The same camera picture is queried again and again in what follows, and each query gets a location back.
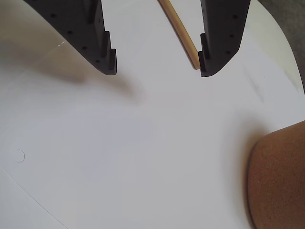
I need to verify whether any brown cork pen holder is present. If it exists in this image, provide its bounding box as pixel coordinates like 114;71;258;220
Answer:
246;120;305;229

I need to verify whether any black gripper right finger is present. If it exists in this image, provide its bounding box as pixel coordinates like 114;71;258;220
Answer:
198;0;252;78

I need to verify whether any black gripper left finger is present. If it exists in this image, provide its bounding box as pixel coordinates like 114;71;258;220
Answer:
22;0;118;76

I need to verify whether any tan wooden pen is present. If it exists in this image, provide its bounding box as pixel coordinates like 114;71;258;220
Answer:
157;0;200;70

